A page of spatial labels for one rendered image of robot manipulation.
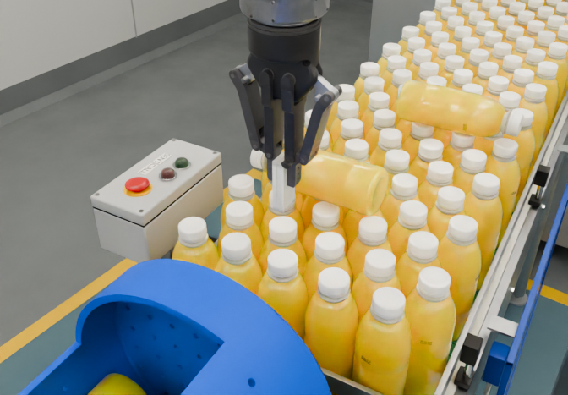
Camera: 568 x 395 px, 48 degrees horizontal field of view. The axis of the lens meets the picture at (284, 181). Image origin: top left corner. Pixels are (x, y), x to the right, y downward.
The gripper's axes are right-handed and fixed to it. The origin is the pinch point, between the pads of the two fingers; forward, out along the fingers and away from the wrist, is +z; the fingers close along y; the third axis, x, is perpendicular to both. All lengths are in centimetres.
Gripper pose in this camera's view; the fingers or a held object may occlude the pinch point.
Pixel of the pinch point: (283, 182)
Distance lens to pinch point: 74.7
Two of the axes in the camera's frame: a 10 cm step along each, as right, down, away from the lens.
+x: 5.0, -4.8, 7.2
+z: 0.0, 8.3, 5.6
